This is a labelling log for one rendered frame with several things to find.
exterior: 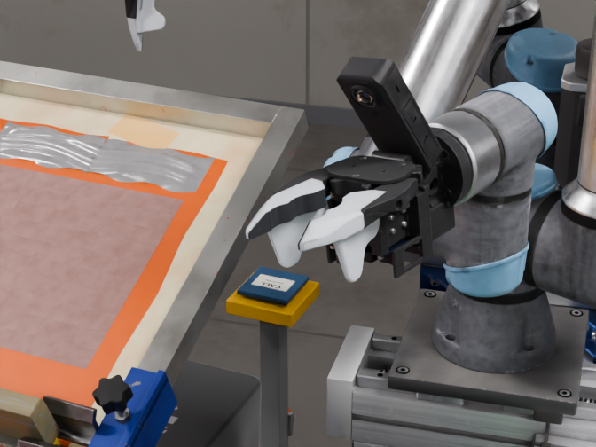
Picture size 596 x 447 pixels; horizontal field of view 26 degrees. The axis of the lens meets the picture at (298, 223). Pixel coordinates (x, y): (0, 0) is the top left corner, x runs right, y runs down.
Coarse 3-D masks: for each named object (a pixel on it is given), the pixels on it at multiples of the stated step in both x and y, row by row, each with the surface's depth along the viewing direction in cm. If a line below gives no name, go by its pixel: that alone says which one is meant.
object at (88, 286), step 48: (96, 192) 187; (144, 192) 185; (192, 192) 184; (48, 240) 182; (96, 240) 181; (144, 240) 179; (48, 288) 176; (96, 288) 175; (144, 288) 173; (0, 336) 172; (48, 336) 170; (96, 336) 169; (0, 384) 167; (48, 384) 165; (96, 384) 164
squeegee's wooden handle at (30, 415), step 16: (0, 400) 152; (16, 400) 151; (32, 400) 151; (0, 416) 152; (16, 416) 150; (32, 416) 150; (48, 416) 153; (0, 432) 156; (16, 432) 154; (32, 432) 152; (48, 432) 154
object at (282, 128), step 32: (0, 64) 205; (32, 96) 203; (64, 96) 199; (96, 96) 196; (128, 96) 194; (160, 96) 193; (192, 96) 192; (224, 128) 190; (256, 128) 187; (288, 128) 184; (256, 160) 181; (288, 160) 184; (256, 192) 177; (224, 224) 174; (224, 256) 170; (192, 288) 167; (192, 320) 164; (160, 352) 161
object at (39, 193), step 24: (0, 120) 201; (0, 168) 194; (24, 168) 193; (48, 168) 192; (0, 192) 190; (24, 192) 189; (48, 192) 188; (72, 192) 188; (0, 216) 187; (24, 216) 186; (48, 216) 185; (0, 240) 184; (24, 240) 183; (0, 264) 180; (24, 264) 180; (0, 288) 178
